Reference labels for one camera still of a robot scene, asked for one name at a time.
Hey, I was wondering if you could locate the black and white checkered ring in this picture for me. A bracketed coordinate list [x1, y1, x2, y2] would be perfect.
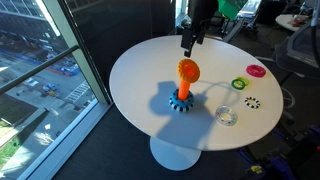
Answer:
[244, 96, 261, 110]

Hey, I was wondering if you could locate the green box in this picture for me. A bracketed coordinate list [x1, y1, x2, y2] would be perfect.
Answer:
[218, 0, 248, 19]

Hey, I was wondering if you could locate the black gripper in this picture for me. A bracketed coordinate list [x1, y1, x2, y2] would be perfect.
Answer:
[181, 0, 218, 57]

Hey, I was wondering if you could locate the orange dimpled ring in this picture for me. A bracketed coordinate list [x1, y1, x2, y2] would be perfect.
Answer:
[177, 58, 201, 84]

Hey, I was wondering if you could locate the white background table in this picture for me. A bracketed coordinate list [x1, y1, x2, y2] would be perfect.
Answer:
[275, 14, 310, 31]

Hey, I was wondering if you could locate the window railing bar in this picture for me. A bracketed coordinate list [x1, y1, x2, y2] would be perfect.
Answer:
[0, 45, 79, 95]

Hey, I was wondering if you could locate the pink ribbed ring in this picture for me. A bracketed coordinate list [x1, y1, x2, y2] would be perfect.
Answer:
[245, 64, 267, 78]

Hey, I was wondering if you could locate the blue checkered stack base ring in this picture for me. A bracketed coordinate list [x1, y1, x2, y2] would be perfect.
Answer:
[168, 88, 195, 113]

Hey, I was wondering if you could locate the clear ring with beads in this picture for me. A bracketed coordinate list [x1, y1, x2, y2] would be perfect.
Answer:
[214, 105, 239, 127]

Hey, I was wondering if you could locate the orange stacking post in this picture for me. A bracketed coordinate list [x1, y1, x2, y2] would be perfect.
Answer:
[178, 80, 191, 100]

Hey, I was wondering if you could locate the white round table pedestal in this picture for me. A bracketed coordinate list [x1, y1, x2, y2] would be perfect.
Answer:
[150, 137, 201, 171]

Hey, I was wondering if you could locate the dark green spiky ring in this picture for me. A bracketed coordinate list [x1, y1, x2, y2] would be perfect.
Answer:
[230, 77, 247, 91]

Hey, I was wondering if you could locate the yellow green spiky ring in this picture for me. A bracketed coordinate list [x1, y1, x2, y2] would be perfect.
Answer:
[236, 76, 250, 87]

